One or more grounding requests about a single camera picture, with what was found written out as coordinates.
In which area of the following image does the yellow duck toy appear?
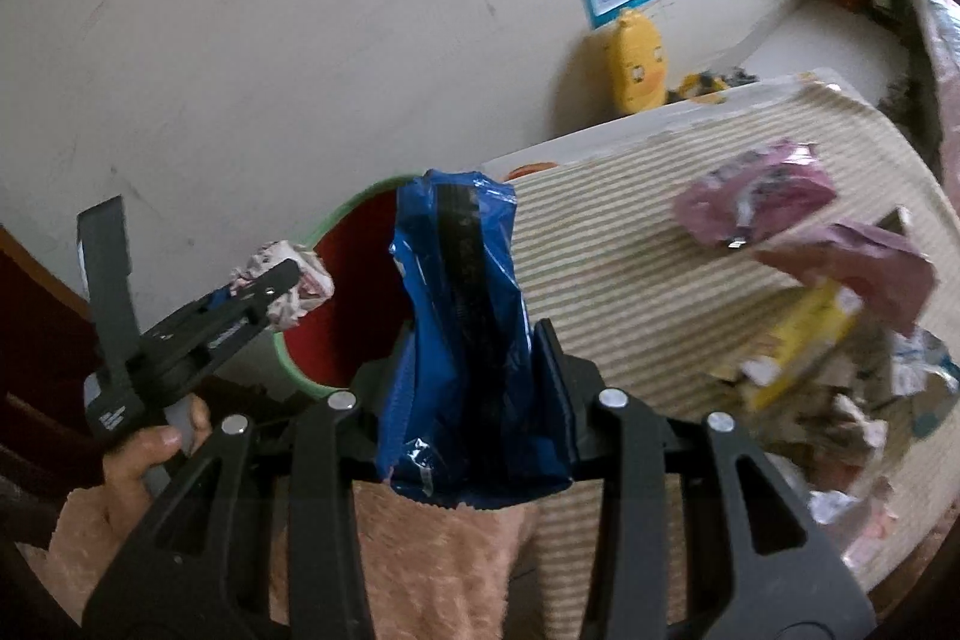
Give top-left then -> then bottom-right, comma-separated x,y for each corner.
606,8 -> 670,116

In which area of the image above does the pink snack bag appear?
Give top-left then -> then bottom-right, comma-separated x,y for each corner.
757,220 -> 938,337
671,139 -> 837,247

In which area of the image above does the white paper ball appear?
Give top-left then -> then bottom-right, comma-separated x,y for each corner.
225,241 -> 335,332

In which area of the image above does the small yellow black toy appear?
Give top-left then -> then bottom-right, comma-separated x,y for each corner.
675,70 -> 732,103

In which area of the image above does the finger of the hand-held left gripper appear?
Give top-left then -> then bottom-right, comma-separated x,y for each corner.
176,310 -> 272,382
142,259 -> 302,345

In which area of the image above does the person's left hand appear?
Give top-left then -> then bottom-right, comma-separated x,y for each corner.
101,396 -> 215,551

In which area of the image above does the dark wooden furniture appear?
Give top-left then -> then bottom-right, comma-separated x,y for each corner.
0,227 -> 106,498

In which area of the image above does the patterned bedding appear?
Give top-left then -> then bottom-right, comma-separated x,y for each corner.
911,0 -> 960,214

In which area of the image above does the striped beige tablecloth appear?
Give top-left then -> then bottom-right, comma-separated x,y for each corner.
480,77 -> 957,615

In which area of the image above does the blue snack bag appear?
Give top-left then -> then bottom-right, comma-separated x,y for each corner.
375,167 -> 575,506

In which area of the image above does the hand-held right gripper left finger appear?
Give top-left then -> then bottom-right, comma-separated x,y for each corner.
82,325 -> 412,640

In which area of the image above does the yellow packet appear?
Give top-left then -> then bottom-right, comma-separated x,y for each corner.
712,280 -> 865,412

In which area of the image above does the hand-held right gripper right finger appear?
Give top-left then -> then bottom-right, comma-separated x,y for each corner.
529,317 -> 878,640

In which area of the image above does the red bin with green rim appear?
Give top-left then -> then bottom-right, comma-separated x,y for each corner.
266,175 -> 421,397

